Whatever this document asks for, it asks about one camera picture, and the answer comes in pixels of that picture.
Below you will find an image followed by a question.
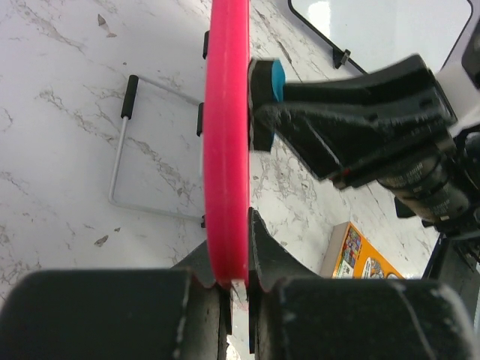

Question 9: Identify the black framed whiteboard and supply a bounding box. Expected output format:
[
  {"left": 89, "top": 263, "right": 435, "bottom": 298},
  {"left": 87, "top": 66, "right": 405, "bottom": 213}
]
[{"left": 288, "top": 0, "right": 479, "bottom": 74}]

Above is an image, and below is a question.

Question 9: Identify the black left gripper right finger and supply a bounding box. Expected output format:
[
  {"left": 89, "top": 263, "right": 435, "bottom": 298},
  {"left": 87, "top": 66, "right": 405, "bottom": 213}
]
[{"left": 248, "top": 209, "right": 479, "bottom": 359}]

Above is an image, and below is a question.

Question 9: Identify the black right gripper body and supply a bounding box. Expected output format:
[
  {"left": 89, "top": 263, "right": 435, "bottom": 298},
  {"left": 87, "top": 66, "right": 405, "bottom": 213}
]
[{"left": 337, "top": 127, "right": 479, "bottom": 240}]

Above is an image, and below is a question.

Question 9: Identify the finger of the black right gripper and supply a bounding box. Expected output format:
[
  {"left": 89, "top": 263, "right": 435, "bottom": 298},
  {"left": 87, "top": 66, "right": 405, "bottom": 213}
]
[
  {"left": 279, "top": 55, "right": 439, "bottom": 109},
  {"left": 254, "top": 100, "right": 456, "bottom": 188}
]

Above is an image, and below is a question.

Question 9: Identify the metal wire whiteboard stand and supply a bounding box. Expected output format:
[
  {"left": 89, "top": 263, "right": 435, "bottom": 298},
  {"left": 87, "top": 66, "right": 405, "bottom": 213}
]
[{"left": 108, "top": 74, "right": 206, "bottom": 222}]

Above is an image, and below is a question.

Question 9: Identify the pink framed whiteboard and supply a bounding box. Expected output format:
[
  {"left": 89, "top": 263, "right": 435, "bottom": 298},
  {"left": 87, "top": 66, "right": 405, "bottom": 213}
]
[{"left": 202, "top": 1, "right": 250, "bottom": 289}]

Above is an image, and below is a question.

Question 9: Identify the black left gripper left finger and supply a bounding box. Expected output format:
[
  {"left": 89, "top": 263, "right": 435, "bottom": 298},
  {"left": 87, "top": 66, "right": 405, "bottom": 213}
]
[{"left": 1, "top": 244, "right": 232, "bottom": 359}]

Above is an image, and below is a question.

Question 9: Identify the orange booklet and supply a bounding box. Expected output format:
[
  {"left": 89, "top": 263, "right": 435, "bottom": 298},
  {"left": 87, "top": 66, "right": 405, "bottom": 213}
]
[{"left": 319, "top": 222, "right": 404, "bottom": 279}]

